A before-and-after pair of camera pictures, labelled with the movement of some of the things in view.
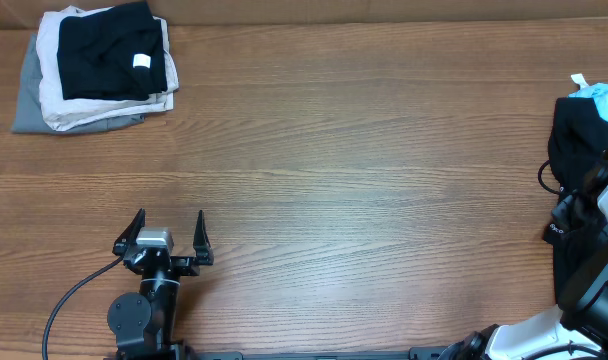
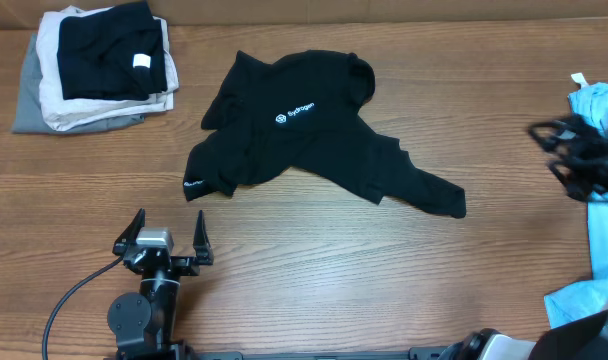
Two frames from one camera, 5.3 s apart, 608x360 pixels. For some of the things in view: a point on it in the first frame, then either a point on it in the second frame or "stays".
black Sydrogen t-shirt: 579,136 to 301,112
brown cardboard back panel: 22,13 stays
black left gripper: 200,242 stays
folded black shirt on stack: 112,53 stays
